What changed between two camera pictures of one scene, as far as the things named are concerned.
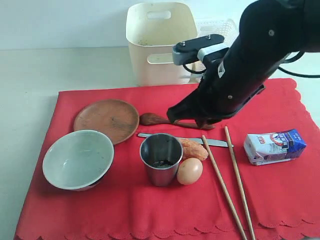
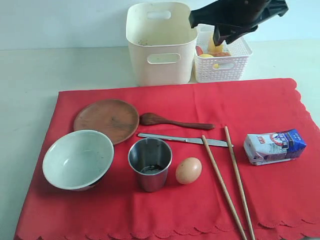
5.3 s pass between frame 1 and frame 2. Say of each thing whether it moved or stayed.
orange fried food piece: moved
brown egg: stayed
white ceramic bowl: stayed
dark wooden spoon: stayed
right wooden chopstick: stayed
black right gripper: moved
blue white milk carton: stayed
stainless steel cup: moved
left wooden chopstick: stayed
